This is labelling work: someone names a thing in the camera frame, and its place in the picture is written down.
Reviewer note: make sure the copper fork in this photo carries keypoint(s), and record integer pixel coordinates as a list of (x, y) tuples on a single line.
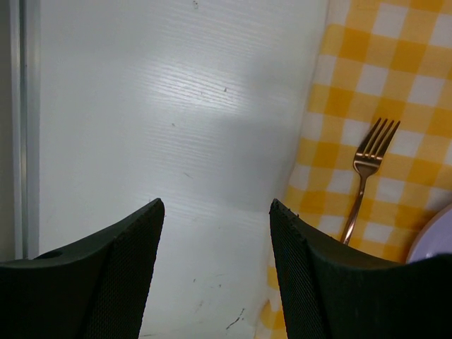
[(366, 162)]

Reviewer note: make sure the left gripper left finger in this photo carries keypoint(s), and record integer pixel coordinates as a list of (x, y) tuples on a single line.
[(96, 287)]

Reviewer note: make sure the yellow checkered cloth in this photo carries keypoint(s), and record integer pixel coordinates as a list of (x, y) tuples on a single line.
[(378, 60)]

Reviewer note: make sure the lavender plate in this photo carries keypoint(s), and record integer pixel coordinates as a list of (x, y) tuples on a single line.
[(434, 239)]

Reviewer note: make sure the aluminium left rail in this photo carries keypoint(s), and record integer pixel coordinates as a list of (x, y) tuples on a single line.
[(25, 98)]

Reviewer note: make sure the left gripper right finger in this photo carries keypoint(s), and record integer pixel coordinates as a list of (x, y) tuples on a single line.
[(330, 290)]

